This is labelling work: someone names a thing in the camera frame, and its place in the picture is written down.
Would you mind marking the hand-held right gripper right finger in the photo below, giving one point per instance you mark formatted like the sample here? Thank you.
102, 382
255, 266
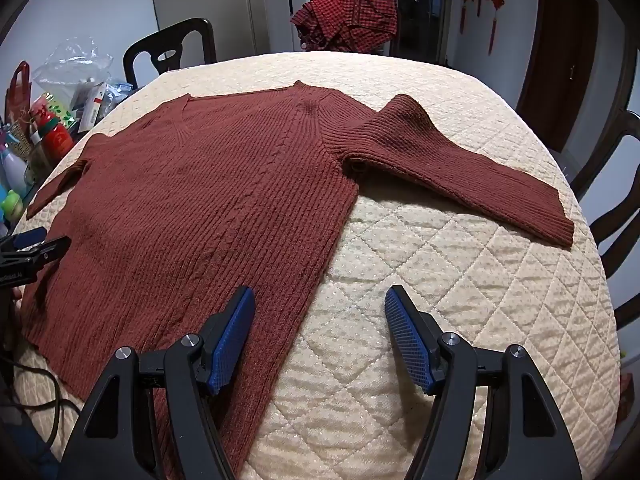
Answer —
410, 340

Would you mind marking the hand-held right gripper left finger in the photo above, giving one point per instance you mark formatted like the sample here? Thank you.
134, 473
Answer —
232, 340

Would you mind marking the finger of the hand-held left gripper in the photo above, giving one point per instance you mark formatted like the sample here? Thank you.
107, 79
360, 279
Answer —
50, 250
30, 237

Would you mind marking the rust brown knit sweater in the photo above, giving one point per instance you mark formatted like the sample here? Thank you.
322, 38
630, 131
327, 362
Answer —
200, 200

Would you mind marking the red plaid clothes pile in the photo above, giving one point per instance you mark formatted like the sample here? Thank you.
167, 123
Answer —
345, 15

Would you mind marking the green capped bottle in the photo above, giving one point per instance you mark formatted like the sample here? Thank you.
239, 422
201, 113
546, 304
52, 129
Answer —
10, 205

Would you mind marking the white bottle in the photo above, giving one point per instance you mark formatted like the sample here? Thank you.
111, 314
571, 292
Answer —
12, 170

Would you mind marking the cream quilted blanket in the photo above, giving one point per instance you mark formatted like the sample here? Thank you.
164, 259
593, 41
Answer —
425, 260

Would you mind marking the red bottle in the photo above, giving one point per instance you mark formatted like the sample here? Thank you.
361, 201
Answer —
55, 140

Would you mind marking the green patterned package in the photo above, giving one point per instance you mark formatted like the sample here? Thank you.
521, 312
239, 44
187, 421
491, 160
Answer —
60, 110

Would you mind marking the white and red box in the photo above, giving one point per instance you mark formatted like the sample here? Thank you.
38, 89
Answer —
92, 107

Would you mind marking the red gift bag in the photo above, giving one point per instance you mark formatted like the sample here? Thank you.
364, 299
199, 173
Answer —
22, 90

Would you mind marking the clear plastic bag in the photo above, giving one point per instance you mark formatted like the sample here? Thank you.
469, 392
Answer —
70, 60

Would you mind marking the black wooden chair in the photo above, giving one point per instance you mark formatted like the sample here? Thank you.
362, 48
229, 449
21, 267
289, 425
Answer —
145, 52

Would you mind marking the dark wooden chair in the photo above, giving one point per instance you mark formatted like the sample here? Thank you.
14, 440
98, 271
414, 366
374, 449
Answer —
631, 125

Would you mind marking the brown wooden door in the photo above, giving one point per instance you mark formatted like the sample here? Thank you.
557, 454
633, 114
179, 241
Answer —
560, 60

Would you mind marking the dark glass door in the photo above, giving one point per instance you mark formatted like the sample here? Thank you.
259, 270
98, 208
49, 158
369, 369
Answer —
420, 5

